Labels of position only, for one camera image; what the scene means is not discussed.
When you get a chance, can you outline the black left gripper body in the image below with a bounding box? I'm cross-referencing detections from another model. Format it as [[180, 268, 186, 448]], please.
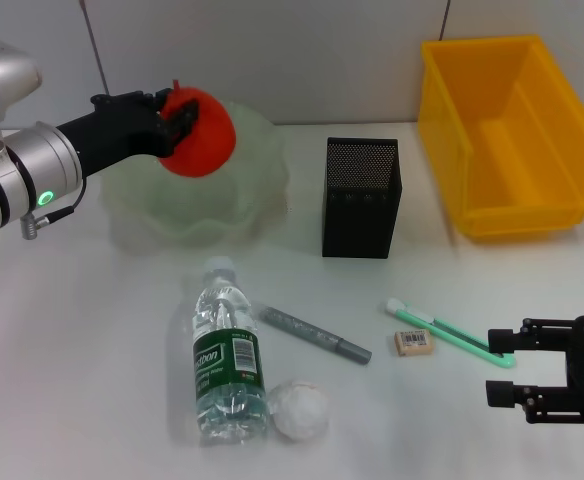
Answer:
[[56, 92, 167, 180]]

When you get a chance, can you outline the red-orange toy orange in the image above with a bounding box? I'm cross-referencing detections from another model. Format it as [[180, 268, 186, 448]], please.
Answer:
[[157, 85, 237, 179]]

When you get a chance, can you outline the green toothbrush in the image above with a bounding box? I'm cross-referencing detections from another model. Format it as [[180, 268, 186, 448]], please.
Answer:
[[385, 298, 517, 370]]

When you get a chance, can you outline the white paper ball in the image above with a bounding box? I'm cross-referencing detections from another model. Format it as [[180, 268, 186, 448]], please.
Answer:
[[267, 379, 331, 441]]

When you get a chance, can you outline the clear green-label water bottle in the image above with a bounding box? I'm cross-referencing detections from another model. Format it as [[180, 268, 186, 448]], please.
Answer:
[[191, 255, 269, 447]]

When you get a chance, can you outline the beige eraser with barcode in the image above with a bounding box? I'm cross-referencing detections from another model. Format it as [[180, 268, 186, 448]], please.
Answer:
[[394, 329, 434, 357]]

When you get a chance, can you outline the pale green glass fruit plate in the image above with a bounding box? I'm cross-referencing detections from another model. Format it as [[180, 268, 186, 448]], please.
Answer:
[[102, 99, 292, 251]]

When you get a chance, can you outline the grey marker pen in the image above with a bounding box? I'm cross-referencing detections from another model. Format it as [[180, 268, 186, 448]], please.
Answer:
[[257, 305, 373, 366]]

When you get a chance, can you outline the black mesh pen holder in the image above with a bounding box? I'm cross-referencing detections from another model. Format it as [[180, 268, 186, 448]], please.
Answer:
[[321, 136, 403, 260]]

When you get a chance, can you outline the yellow plastic storage bin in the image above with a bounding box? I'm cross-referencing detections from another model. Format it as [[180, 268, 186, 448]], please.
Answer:
[[417, 33, 584, 244]]

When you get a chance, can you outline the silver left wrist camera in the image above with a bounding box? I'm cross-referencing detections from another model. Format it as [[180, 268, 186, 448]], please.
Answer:
[[0, 29, 42, 132]]

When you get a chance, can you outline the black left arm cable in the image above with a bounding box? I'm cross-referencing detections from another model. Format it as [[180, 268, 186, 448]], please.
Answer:
[[19, 177, 88, 240]]

